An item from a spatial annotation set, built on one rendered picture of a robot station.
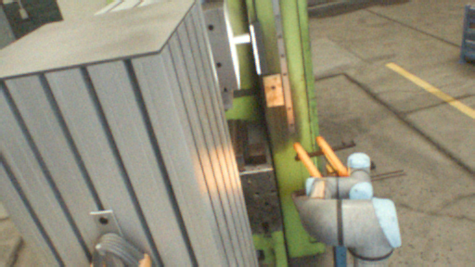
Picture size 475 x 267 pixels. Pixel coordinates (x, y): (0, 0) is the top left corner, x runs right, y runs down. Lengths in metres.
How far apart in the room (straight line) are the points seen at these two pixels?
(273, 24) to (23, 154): 1.63
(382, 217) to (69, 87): 0.77
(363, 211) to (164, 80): 0.71
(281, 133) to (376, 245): 1.31
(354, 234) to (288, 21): 1.25
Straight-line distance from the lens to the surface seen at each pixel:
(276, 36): 2.01
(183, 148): 0.42
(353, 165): 1.46
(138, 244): 0.52
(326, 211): 1.00
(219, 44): 1.86
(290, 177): 2.40
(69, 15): 7.31
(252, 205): 2.25
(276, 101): 2.11
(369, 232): 1.00
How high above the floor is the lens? 2.13
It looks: 29 degrees down
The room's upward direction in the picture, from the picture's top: 12 degrees counter-clockwise
